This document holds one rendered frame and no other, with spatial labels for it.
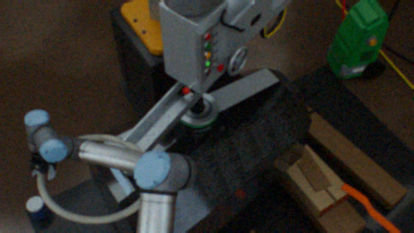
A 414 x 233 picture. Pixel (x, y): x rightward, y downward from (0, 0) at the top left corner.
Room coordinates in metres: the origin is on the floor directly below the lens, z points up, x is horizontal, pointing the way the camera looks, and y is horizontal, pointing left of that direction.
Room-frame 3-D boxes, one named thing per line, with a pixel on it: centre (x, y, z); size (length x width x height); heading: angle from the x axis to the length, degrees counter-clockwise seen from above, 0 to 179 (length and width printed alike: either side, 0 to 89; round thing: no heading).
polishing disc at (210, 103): (1.64, 0.06, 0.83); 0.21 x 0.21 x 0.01
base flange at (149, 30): (2.43, 0.23, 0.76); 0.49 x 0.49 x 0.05; 31
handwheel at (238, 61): (1.66, -0.11, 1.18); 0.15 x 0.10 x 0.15; 141
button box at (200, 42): (1.51, 0.02, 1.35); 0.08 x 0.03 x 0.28; 141
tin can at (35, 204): (1.46, 1.06, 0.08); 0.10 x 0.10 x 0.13
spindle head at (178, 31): (1.70, 0.01, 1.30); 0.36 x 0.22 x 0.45; 141
